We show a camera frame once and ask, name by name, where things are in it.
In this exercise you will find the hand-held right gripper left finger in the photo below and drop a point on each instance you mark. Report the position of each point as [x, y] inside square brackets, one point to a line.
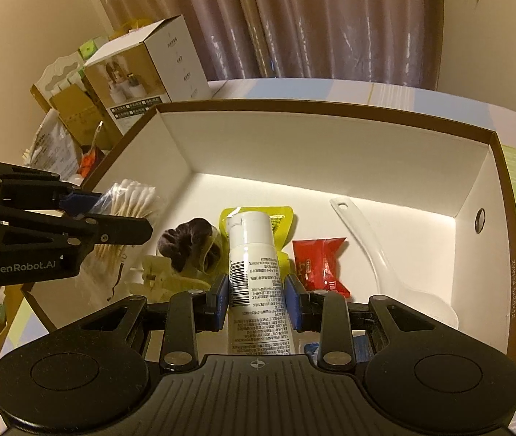
[221, 302]

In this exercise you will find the brown cardboard carton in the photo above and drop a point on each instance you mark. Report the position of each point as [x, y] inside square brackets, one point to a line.
[73, 113]

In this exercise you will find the plaid bed sheet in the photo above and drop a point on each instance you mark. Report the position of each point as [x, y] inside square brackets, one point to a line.
[421, 100]

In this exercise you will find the brown cardboard box white inside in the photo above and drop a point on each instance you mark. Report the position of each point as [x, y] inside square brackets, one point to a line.
[330, 154]

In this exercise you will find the green and white small box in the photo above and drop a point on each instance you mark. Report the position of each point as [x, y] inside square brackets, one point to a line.
[92, 47]

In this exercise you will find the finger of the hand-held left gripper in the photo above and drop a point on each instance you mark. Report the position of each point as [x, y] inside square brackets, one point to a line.
[80, 203]
[121, 230]

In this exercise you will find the bag of cotton swabs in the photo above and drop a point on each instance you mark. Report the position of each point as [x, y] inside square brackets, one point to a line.
[135, 197]

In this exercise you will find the white scalloped packaging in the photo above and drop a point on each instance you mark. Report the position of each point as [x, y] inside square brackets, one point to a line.
[62, 72]

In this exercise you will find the white and brown product box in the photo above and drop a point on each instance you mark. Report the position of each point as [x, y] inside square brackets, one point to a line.
[171, 63]

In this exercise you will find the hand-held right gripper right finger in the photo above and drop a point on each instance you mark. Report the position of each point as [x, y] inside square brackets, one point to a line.
[292, 302]

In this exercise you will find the white plastic spoon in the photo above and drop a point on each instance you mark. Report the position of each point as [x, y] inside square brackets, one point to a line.
[389, 272]

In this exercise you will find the brown curtain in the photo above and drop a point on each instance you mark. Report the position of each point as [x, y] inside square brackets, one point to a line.
[308, 18]

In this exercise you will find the white plastic bottle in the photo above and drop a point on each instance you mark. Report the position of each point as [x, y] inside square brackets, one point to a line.
[258, 290]

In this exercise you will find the cream hair claw clip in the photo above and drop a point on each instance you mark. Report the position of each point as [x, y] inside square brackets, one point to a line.
[158, 272]

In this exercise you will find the yellow snack packet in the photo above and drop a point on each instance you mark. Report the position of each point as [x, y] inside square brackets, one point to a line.
[280, 225]

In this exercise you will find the dark brown hair scrunchie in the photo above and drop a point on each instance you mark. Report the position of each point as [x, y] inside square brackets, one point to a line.
[185, 238]

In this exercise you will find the clear plastic bag with paper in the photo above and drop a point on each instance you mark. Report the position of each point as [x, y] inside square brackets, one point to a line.
[53, 145]

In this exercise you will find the blue packet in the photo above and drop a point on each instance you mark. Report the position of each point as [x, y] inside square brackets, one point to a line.
[312, 350]

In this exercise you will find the red snack packet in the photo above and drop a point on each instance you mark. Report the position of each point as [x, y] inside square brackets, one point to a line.
[317, 261]

